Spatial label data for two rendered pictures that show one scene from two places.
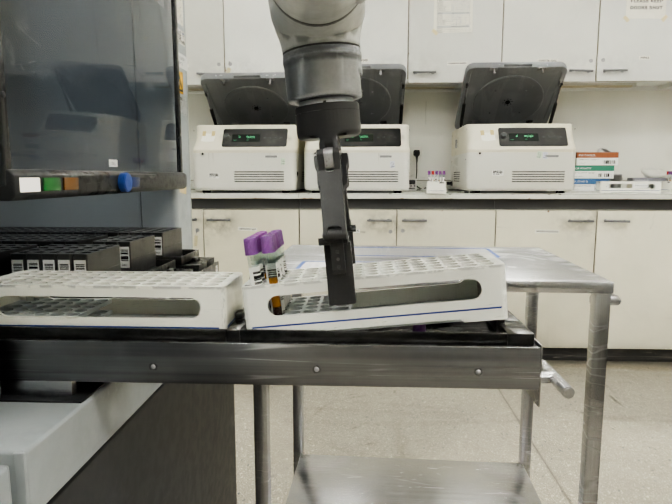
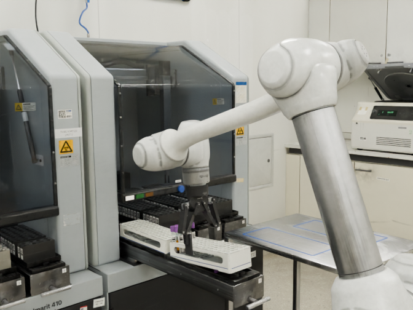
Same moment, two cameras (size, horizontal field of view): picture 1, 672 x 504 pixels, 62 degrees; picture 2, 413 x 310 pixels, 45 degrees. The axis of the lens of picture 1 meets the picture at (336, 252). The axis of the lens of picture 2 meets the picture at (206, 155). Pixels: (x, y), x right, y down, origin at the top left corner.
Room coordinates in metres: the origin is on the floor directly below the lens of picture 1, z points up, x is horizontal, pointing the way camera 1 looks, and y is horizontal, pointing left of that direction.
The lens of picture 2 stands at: (-0.46, -1.18, 1.39)
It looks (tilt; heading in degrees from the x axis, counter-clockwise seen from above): 8 degrees down; 45
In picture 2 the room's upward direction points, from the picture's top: 1 degrees counter-clockwise
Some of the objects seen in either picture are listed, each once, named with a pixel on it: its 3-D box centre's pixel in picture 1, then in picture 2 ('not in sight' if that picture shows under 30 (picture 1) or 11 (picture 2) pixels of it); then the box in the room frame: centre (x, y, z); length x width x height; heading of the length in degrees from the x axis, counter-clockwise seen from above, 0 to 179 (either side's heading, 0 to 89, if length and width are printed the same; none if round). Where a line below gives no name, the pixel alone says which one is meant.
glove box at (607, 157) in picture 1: (594, 156); not in sight; (3.35, -1.52, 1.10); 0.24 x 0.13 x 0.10; 86
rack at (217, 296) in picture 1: (116, 302); (152, 237); (0.68, 0.27, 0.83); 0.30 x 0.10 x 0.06; 87
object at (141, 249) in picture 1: (138, 254); (196, 213); (0.99, 0.35, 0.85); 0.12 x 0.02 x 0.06; 177
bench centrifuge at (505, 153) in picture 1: (509, 130); not in sight; (3.23, -0.97, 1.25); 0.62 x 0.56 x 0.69; 177
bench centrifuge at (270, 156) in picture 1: (255, 135); (405, 106); (3.30, 0.46, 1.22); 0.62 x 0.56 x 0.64; 175
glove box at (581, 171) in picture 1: (589, 172); not in sight; (3.36, -1.49, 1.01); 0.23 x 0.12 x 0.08; 87
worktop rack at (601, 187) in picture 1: (627, 187); not in sight; (3.03, -1.56, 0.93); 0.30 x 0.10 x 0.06; 79
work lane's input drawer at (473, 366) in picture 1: (261, 346); (182, 262); (0.67, 0.09, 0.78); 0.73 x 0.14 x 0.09; 87
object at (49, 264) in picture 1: (69, 268); (161, 218); (0.84, 0.40, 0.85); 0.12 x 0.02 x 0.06; 177
